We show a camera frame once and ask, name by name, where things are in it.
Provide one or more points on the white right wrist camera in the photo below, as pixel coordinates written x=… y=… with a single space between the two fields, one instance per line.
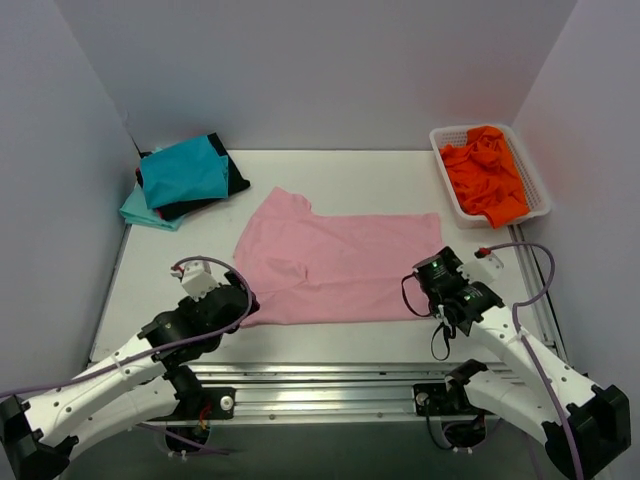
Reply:
x=486 y=267

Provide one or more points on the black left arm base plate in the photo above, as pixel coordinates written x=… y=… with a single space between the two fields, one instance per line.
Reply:
x=220 y=400

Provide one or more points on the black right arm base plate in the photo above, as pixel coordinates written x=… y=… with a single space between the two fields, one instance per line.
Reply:
x=432 y=399

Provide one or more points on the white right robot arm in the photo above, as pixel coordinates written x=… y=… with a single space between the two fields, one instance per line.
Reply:
x=582 y=426

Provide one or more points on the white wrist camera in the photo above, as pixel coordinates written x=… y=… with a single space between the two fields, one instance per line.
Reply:
x=196 y=278
x=486 y=267

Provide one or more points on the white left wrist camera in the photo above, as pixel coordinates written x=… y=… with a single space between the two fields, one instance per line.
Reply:
x=196 y=278

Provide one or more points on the folded light teal t-shirt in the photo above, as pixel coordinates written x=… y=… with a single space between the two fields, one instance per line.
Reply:
x=134 y=211

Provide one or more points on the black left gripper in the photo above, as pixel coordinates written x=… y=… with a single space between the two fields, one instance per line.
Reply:
x=240 y=293

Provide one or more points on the pink t-shirt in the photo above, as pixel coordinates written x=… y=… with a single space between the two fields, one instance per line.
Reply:
x=306 y=268

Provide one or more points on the white plastic basket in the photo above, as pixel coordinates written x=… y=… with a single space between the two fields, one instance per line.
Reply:
x=537 y=197

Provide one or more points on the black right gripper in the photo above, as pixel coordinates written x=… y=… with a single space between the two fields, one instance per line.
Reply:
x=465 y=323

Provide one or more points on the orange t-shirt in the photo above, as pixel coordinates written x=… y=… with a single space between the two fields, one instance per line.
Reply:
x=484 y=177

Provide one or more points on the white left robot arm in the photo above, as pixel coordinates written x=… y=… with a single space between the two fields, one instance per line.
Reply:
x=147 y=378

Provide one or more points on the aluminium rail frame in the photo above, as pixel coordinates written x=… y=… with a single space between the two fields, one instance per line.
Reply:
x=312 y=401

